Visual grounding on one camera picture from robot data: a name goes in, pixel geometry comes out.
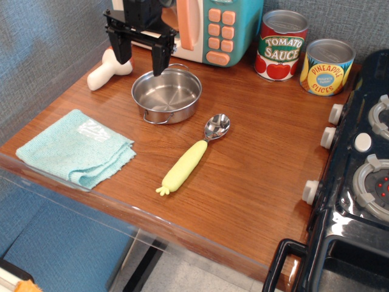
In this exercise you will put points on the stainless steel pot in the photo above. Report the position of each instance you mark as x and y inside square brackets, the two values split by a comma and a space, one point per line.
[169, 98]

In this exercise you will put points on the toy mushroom brown cap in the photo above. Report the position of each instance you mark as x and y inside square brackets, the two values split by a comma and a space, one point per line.
[109, 67]

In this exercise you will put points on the tomato sauce can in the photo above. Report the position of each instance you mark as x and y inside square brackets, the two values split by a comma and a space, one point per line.
[282, 37]

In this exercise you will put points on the clear acrylic barrier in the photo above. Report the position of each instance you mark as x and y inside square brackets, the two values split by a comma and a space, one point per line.
[63, 245]

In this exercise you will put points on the orange fuzzy object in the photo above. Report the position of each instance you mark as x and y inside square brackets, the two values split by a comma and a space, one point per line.
[27, 286]

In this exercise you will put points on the pineapple slices can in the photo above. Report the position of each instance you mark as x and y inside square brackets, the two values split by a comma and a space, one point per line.
[326, 66]

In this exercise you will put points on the black toy stove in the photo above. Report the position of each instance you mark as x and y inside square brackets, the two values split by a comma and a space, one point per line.
[347, 245]

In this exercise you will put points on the spoon with yellow handle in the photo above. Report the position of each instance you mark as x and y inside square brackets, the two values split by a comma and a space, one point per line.
[215, 128]

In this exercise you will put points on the teal toy microwave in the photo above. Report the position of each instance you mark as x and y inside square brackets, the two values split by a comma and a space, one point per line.
[212, 32]

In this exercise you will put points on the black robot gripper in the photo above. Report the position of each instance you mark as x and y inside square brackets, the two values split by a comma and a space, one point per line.
[141, 21]

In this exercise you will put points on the light blue folded cloth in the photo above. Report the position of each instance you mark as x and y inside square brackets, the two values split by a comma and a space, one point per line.
[78, 150]

